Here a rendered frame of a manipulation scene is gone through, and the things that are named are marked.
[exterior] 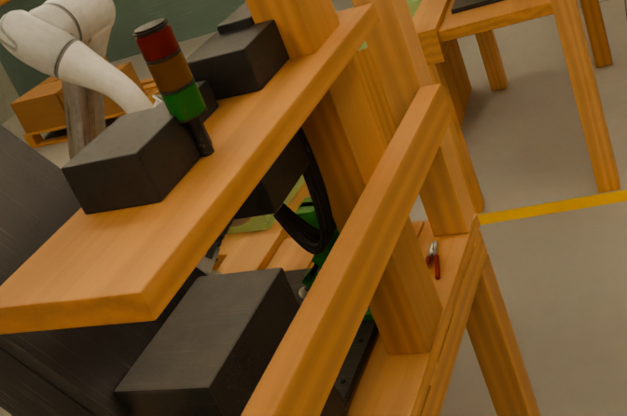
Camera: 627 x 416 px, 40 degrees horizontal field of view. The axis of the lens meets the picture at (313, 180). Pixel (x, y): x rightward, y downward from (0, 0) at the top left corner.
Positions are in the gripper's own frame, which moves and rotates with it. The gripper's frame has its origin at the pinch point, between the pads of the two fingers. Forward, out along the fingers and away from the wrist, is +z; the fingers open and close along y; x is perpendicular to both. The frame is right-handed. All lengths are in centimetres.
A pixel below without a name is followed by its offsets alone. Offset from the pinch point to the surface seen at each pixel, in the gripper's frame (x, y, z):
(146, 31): -19, 65, 14
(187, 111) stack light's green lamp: -11, 57, 17
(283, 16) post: -4, 51, -18
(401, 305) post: 38.2, 9.6, -1.9
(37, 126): -175, -467, -386
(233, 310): 6.7, 21.4, 20.7
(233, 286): 5.6, 17.8, 14.1
